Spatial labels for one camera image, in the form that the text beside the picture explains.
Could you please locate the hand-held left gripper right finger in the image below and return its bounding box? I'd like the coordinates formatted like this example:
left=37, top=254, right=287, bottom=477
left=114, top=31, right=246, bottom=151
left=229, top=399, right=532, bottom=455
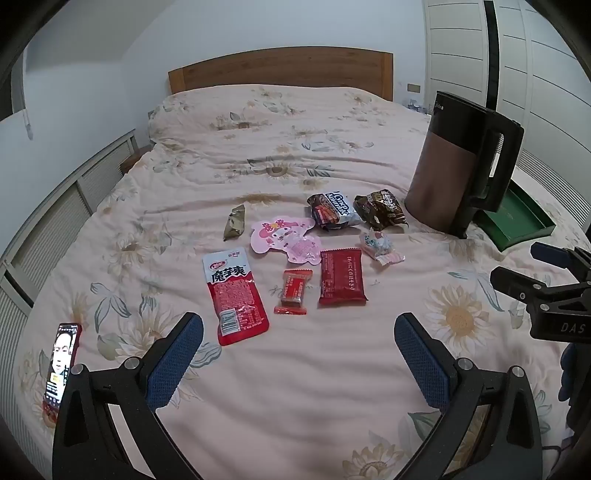
left=393, top=312, right=557, bottom=480

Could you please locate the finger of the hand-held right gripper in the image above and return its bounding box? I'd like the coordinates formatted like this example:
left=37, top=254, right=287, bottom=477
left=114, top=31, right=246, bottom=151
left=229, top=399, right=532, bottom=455
left=530, top=241, right=591, bottom=272
left=490, top=266, right=561, bottom=304

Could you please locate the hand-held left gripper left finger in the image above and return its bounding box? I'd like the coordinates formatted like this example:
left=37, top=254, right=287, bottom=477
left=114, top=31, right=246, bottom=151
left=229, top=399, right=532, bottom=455
left=52, top=312, right=204, bottom=480

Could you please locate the green tray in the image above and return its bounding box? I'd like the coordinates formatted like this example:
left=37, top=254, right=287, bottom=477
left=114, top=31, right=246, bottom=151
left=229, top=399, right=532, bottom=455
left=475, top=178, right=556, bottom=252

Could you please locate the large red white packet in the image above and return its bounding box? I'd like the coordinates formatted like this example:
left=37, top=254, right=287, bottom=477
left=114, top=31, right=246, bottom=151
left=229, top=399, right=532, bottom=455
left=202, top=250, right=270, bottom=347

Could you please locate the square dark red packet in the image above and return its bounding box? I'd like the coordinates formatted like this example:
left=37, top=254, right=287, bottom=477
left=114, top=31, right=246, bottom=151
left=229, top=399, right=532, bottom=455
left=318, top=249, right=369, bottom=306

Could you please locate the small white candy packet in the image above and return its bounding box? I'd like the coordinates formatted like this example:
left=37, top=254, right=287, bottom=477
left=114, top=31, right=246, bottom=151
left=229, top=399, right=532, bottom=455
left=360, top=227, right=406, bottom=267

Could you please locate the small red candy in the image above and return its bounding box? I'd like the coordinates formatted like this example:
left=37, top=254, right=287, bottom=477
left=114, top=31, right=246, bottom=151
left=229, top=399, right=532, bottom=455
left=274, top=269, right=313, bottom=315

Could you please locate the olive green snack packet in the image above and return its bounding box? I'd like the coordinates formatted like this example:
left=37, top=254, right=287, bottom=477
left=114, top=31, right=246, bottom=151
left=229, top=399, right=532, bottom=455
left=222, top=204, right=246, bottom=242

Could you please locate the dark brown chocolate packet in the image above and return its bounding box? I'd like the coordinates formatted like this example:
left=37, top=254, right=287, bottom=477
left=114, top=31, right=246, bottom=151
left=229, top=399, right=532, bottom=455
left=354, top=189, right=409, bottom=232

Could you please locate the pink cartoon character packet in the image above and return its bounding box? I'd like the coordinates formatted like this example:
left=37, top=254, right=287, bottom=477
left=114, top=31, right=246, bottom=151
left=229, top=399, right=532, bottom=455
left=250, top=215, right=322, bottom=265

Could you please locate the brown white cookie packet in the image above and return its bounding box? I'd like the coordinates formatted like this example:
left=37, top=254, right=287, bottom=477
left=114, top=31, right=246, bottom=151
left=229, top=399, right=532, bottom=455
left=307, top=191, right=362, bottom=230

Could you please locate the person's right hand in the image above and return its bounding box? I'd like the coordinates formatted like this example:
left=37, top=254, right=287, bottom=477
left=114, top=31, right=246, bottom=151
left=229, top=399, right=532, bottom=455
left=560, top=344, right=591, bottom=402

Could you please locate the floral pink blanket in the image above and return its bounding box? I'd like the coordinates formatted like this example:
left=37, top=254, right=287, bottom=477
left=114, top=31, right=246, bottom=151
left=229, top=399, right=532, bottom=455
left=14, top=85, right=591, bottom=480

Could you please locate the smartphone in red case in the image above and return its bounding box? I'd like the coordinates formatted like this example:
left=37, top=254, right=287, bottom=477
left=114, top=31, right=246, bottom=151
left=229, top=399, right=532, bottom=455
left=42, top=322, right=82, bottom=416

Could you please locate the brown black electric kettle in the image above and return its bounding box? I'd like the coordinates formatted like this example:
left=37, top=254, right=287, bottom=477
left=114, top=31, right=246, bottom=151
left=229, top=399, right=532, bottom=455
left=405, top=91, right=526, bottom=239

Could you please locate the white slatted cabinet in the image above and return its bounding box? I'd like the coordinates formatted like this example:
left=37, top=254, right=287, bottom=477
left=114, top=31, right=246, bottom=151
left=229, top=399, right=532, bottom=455
left=0, top=128, right=138, bottom=462

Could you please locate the wooden nightstand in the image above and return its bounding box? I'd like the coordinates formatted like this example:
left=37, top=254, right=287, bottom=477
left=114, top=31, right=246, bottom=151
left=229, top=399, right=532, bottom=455
left=120, top=144, right=155, bottom=175

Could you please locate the white wardrobe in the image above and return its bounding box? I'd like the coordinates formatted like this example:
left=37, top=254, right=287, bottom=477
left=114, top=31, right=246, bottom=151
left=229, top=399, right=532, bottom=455
left=422, top=0, right=591, bottom=208

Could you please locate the wooden headboard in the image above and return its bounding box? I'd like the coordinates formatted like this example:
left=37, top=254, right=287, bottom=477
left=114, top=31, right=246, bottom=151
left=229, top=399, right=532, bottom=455
left=167, top=46, right=394, bottom=102

